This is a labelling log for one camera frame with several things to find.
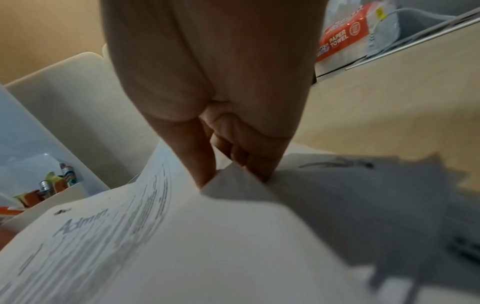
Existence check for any person's right hand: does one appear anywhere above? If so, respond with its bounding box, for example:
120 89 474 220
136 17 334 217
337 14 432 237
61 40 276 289
100 0 329 189

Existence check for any unsorted paper pile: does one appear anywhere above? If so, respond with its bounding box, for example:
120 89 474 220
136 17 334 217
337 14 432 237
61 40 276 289
262 145 480 304

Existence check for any white power cable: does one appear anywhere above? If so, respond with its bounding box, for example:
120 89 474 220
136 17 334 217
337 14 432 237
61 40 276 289
365 7 457 46

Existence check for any white pen cup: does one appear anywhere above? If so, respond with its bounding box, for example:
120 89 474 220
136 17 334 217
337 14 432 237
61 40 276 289
0 181 112 235

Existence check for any red white paper towel pack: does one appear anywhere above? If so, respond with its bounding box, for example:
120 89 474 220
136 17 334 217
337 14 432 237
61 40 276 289
314 0 400 72

